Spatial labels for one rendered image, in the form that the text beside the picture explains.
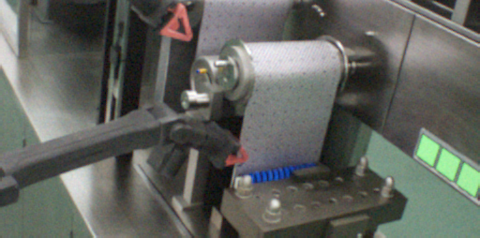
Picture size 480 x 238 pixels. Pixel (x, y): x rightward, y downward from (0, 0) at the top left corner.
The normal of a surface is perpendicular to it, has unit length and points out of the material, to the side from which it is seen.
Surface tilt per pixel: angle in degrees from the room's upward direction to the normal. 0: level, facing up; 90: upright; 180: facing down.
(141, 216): 0
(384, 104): 90
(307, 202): 0
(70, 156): 92
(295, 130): 90
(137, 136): 92
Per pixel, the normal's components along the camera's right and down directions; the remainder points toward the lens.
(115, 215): 0.16, -0.90
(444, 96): -0.85, 0.07
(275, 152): 0.49, 0.43
